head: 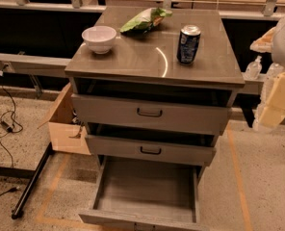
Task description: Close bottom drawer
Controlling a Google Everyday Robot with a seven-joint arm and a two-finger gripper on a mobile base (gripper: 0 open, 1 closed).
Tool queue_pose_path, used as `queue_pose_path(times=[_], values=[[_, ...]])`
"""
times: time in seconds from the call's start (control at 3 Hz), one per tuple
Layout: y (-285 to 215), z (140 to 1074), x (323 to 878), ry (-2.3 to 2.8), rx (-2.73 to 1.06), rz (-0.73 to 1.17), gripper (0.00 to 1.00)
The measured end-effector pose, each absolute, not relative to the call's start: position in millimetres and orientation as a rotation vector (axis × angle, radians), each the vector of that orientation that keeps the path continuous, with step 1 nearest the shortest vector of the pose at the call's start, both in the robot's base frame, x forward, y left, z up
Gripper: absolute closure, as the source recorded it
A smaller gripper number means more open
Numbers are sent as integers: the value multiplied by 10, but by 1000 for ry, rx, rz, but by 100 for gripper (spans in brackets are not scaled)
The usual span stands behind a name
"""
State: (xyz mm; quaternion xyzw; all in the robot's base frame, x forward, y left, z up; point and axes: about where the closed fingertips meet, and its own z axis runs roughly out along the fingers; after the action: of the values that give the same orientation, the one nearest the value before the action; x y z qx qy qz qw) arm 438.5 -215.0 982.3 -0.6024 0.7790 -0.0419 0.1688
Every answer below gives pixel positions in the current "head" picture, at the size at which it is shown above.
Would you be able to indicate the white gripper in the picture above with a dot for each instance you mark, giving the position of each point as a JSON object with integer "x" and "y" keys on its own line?
{"x": 272, "y": 113}

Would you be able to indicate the grey bottom drawer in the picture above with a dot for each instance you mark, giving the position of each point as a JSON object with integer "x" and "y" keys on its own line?
{"x": 137, "y": 195}

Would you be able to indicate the grey drawer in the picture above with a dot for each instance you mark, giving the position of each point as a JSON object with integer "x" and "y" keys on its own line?
{"x": 151, "y": 150}
{"x": 151, "y": 115}
{"x": 137, "y": 195}

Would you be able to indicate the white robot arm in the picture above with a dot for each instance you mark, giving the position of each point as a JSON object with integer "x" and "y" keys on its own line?
{"x": 271, "y": 111}

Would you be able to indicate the grey wooden drawer cabinet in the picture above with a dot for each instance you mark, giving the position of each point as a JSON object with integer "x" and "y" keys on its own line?
{"x": 163, "y": 96}

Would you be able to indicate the grey middle drawer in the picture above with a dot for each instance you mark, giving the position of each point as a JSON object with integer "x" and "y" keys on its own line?
{"x": 151, "y": 150}

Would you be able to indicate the grey top drawer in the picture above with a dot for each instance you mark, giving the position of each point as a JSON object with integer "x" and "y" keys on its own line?
{"x": 151, "y": 115}

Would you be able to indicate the clear sanitizer bottle right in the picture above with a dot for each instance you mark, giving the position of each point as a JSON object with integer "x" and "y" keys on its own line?
{"x": 274, "y": 70}

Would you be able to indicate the clear sanitizer bottle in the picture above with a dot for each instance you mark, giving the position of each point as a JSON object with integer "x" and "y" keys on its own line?
{"x": 274, "y": 70}
{"x": 253, "y": 69}

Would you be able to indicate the clear sanitizer bottle left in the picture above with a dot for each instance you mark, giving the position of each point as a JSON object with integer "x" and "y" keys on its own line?
{"x": 253, "y": 69}

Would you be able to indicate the blue soda can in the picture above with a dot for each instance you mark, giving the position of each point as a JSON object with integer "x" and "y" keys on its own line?
{"x": 188, "y": 44}

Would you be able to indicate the green chip bag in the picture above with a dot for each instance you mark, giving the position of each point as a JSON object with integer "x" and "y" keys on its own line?
{"x": 146, "y": 20}

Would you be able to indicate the white ceramic bowl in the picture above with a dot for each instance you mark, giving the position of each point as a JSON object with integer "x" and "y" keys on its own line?
{"x": 99, "y": 39}

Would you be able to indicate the open cardboard box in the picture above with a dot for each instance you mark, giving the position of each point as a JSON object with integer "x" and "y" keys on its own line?
{"x": 65, "y": 135}

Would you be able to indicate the black metal floor bar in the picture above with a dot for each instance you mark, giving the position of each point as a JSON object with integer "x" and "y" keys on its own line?
{"x": 32, "y": 175}

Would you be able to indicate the metal frame rail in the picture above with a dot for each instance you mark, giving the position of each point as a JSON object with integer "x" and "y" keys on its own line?
{"x": 27, "y": 63}

